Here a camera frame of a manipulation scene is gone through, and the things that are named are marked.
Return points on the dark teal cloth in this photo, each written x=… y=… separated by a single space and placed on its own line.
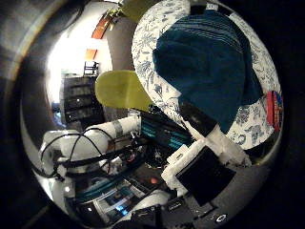
x=206 y=70

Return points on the black device with teal lights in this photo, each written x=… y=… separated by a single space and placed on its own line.
x=158 y=130

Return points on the blue floral white tablecloth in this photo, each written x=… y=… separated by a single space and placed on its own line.
x=146 y=47

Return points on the black shelf unit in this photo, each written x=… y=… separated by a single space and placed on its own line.
x=81 y=101

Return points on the orange wall board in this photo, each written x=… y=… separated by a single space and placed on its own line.
x=101 y=28

